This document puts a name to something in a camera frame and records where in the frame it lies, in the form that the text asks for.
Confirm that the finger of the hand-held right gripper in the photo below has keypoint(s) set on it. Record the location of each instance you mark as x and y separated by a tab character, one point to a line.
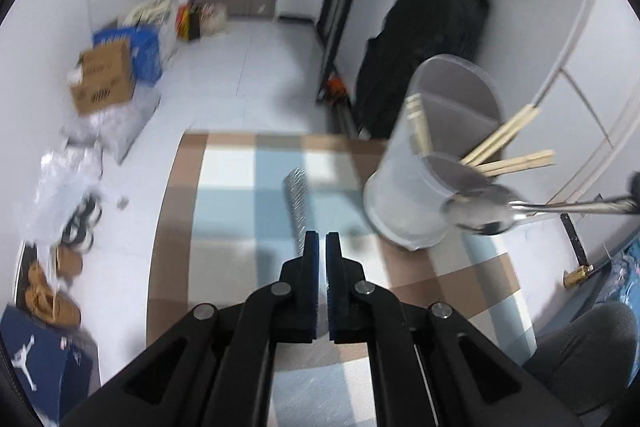
635	194

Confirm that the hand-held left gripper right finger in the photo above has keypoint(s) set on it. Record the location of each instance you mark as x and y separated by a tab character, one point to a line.
336	277

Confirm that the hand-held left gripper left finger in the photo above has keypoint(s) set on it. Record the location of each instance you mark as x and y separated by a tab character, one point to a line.
309	277

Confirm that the grey soup ladle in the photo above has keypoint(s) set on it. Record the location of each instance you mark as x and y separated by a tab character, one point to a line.
297	202

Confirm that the grey plastic utensil holder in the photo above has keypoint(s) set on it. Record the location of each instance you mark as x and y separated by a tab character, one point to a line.
410	187

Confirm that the shiny metal spoon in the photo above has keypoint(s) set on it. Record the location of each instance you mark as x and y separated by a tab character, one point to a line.
475	212

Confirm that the group of wooden chopsticks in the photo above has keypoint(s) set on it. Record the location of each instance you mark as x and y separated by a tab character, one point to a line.
419	127

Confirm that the blue patterned cloth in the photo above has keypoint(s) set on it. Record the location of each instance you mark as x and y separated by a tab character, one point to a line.
625	277

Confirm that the small brass object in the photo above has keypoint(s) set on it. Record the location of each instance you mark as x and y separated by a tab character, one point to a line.
577	278

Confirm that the checkered tablecloth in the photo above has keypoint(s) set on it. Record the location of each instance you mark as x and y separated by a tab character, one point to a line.
225	217

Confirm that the white cabinet door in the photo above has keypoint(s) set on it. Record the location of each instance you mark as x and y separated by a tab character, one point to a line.
600	82

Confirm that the person's grey trouser leg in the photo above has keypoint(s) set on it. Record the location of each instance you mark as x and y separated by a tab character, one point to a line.
590	357

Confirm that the orange tool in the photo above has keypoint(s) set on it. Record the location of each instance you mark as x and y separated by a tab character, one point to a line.
336	88

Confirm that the black and white sandals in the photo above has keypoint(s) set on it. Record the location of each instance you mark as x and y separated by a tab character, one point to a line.
82	224

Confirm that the tan shoe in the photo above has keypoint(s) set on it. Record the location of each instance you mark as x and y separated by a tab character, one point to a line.
55	299
69	261

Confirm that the clear plastic bag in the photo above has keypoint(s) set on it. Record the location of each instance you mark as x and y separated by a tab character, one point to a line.
115	127

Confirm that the large black bag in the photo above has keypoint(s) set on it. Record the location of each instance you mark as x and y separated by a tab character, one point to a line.
425	47

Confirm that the white plastic bag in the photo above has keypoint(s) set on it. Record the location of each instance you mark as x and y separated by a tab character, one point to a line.
65	187

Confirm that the beige paper bag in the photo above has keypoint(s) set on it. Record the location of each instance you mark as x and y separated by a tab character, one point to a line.
214	17

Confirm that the black and yellow bag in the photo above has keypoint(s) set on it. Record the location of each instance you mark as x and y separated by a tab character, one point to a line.
195	23

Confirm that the blue cardboard box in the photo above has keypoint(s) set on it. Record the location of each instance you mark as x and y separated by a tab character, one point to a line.
142	52

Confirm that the red snack bag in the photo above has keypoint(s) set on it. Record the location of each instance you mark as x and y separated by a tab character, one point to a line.
183	21

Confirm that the navy shoe box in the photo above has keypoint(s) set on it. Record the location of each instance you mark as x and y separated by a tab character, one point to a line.
35	357

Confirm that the brown cardboard box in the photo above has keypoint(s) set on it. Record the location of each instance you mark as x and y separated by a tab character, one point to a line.
102	77

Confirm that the white tote bag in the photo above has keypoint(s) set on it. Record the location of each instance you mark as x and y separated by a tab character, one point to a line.
150	9

